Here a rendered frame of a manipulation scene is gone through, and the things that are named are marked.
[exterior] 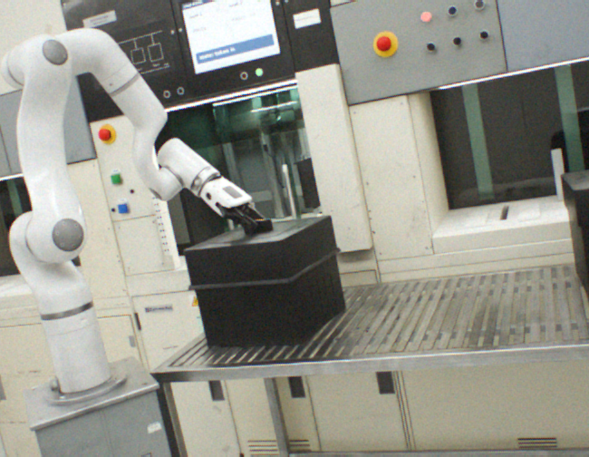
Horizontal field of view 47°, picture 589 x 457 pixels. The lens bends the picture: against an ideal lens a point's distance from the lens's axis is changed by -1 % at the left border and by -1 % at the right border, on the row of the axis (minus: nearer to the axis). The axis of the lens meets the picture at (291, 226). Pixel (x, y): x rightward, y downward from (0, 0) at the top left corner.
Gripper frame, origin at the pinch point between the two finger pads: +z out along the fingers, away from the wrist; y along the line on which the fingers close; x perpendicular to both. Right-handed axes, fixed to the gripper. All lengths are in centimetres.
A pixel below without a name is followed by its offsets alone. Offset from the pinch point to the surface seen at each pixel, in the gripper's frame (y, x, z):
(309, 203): 84, 25, -14
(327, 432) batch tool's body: 34, 61, 46
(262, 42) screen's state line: 34, -29, -38
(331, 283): 7.0, 3.2, 23.7
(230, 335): -13.8, 20.7, 14.2
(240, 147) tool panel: 115, 39, -64
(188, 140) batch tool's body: 76, 33, -67
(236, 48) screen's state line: 33, -23, -44
